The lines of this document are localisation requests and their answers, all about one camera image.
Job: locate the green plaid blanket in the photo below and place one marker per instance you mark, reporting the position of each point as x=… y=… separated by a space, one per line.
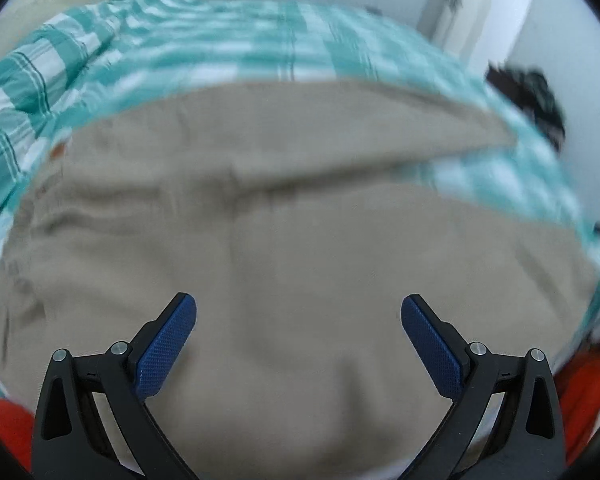
x=180 y=35

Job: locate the white door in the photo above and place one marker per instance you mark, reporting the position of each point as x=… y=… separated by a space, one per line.
x=480 y=10

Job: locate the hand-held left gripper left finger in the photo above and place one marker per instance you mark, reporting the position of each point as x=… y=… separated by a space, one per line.
x=165 y=345

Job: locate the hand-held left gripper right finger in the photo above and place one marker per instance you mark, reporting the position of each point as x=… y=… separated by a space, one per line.
x=432 y=345

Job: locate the beige pants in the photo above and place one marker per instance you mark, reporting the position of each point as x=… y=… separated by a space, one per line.
x=280 y=235

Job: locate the orange cloth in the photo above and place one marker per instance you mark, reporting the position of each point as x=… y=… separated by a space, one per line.
x=590 y=390

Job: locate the dark cloth bundle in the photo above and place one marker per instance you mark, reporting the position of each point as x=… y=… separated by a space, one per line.
x=525 y=92

